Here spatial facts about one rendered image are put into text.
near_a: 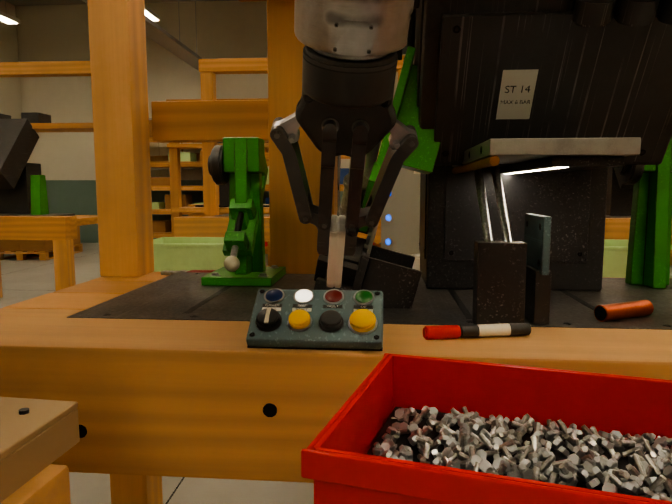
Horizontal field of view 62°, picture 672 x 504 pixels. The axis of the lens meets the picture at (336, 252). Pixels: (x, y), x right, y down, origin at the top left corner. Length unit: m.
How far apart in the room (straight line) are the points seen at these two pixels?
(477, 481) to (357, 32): 0.30
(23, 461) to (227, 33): 11.24
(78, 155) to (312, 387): 11.85
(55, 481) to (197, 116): 0.98
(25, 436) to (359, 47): 0.38
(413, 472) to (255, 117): 1.07
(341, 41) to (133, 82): 0.95
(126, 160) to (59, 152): 11.27
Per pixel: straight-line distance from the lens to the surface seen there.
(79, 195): 12.37
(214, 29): 11.69
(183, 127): 1.36
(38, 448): 0.53
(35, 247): 9.63
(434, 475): 0.34
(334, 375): 0.62
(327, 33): 0.42
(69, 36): 12.73
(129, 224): 1.31
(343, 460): 0.35
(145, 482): 1.47
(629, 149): 0.69
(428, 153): 0.83
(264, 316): 0.63
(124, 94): 1.33
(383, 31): 0.43
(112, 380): 0.69
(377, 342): 0.61
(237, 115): 1.33
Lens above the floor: 1.07
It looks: 6 degrees down
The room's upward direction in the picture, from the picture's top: straight up
